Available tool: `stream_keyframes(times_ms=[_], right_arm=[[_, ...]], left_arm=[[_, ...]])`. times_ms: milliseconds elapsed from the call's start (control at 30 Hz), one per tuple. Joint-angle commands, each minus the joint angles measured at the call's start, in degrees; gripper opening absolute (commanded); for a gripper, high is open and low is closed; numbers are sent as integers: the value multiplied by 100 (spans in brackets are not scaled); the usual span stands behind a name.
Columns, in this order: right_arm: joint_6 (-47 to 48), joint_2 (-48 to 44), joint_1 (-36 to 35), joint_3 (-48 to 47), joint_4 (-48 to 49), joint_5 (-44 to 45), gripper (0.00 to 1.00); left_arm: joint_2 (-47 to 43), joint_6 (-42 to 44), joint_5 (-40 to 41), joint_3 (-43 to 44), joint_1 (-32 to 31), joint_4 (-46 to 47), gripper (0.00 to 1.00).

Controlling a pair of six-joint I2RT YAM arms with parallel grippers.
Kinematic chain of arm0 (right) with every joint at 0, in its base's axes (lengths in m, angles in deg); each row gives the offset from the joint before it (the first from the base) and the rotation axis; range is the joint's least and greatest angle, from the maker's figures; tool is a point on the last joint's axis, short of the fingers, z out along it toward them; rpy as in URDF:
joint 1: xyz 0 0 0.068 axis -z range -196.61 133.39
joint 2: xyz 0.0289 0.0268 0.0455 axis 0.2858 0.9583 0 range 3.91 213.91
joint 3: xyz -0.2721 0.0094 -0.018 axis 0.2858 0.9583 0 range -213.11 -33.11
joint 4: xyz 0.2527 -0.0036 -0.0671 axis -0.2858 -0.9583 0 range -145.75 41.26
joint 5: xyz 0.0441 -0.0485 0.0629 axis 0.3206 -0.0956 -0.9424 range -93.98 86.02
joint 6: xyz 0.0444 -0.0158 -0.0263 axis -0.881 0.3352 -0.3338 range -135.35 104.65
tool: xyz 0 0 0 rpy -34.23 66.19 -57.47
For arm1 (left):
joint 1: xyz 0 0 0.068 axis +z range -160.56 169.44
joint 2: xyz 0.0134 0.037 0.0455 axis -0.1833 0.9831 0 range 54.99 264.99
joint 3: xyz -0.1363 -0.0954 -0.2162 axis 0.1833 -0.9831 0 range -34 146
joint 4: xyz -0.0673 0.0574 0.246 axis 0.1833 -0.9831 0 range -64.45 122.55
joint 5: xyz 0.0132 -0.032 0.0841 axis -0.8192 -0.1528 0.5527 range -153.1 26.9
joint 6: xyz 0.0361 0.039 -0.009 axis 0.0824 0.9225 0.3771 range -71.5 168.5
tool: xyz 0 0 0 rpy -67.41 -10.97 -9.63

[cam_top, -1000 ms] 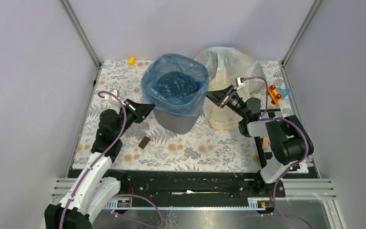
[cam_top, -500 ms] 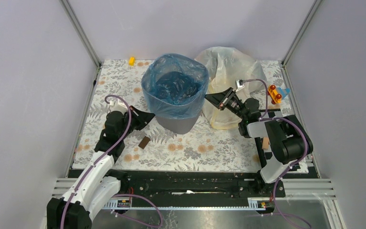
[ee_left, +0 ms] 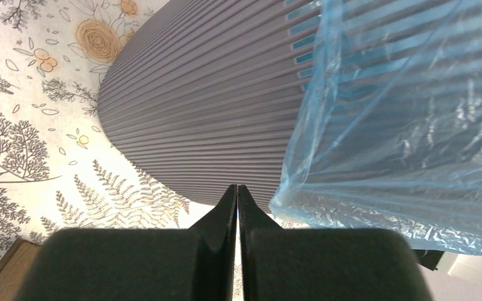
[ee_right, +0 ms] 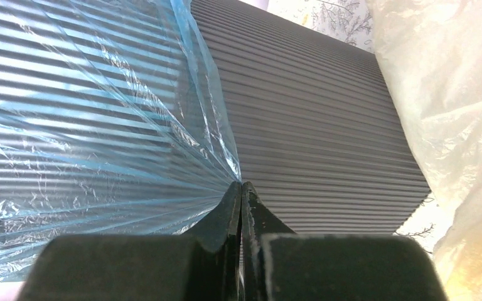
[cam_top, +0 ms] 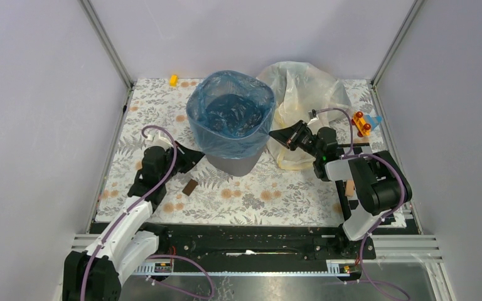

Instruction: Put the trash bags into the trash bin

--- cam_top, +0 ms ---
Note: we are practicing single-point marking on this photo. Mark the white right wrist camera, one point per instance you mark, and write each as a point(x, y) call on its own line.
point(313, 117)

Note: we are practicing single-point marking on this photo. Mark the small yellow toy block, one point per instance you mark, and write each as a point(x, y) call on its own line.
point(173, 81)

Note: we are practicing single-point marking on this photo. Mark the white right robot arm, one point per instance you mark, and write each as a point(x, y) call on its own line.
point(379, 184)

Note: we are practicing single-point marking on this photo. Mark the small wooden block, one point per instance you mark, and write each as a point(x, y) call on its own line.
point(349, 188)

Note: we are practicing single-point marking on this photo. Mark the translucent white plastic bag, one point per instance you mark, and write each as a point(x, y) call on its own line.
point(300, 87)

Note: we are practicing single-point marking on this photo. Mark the floral patterned table mat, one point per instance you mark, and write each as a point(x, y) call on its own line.
point(267, 195)

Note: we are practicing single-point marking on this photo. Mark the orange toy block car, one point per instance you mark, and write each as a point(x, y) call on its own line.
point(363, 123)

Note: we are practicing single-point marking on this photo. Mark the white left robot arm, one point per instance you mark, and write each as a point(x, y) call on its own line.
point(100, 270)

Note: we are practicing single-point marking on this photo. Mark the grey mesh trash bin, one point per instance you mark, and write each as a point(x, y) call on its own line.
point(232, 120)

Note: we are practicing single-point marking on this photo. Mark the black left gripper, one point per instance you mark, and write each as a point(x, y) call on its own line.
point(189, 157)

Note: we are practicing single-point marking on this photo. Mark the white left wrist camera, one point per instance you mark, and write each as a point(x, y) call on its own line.
point(159, 139)

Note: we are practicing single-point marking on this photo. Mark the blue plastic trash bag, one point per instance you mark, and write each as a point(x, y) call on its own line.
point(230, 116)

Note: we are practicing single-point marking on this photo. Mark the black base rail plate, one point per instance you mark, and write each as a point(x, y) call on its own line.
point(244, 248)

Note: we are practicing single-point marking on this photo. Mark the blue toy piece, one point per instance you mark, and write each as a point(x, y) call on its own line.
point(374, 121)

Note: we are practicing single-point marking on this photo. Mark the brown rectangular block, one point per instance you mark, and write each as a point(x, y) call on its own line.
point(190, 187)

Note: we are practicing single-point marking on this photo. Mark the black white checkerboard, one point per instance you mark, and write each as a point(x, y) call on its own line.
point(349, 200)

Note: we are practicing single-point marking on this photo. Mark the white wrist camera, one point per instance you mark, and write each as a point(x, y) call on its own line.
point(313, 117)
point(159, 139)

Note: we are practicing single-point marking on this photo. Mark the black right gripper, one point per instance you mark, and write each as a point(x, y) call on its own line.
point(289, 136)

